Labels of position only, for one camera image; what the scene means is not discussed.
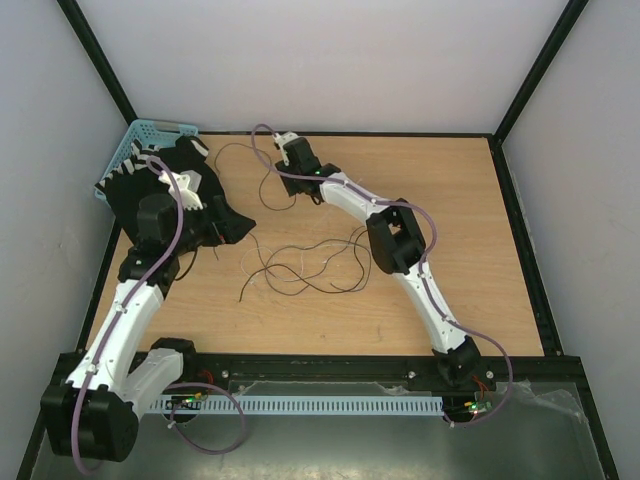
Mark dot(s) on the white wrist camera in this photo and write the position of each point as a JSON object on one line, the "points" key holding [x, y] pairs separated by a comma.
{"points": [[184, 187], [281, 140]]}

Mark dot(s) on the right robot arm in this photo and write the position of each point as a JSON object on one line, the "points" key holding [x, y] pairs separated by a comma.
{"points": [[397, 246]]}

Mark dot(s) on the right black frame post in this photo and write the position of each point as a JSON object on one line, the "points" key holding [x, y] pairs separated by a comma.
{"points": [[551, 47]]}

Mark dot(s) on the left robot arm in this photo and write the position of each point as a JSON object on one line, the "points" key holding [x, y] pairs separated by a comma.
{"points": [[96, 411]]}

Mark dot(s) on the black white striped cloth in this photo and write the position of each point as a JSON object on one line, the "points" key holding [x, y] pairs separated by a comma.
{"points": [[187, 153]]}

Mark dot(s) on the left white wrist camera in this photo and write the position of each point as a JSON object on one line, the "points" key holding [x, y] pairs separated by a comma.
{"points": [[184, 187]]}

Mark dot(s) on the black frame post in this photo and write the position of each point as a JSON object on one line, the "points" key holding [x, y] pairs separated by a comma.
{"points": [[88, 40], [551, 47]]}

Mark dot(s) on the left black frame post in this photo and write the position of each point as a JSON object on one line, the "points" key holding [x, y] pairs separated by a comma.
{"points": [[88, 40]]}

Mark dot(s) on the right circuit board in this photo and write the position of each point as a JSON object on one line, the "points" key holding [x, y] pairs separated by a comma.
{"points": [[477, 407]]}

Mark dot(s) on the left circuit board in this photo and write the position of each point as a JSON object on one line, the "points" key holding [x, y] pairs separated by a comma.
{"points": [[186, 401]]}

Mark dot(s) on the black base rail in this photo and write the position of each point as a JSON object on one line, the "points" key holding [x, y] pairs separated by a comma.
{"points": [[411, 372]]}

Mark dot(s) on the light blue slotted cable duct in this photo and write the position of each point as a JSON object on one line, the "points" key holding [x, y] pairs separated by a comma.
{"points": [[305, 406]]}

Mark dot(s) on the circuit board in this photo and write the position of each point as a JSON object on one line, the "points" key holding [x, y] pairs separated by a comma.
{"points": [[477, 407], [186, 401]]}

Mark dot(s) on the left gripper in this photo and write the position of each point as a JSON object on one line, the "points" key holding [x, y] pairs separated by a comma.
{"points": [[229, 228]]}

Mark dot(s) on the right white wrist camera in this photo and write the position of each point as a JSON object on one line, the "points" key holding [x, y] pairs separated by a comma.
{"points": [[281, 140]]}

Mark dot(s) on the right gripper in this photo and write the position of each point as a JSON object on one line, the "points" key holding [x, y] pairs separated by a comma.
{"points": [[291, 186]]}

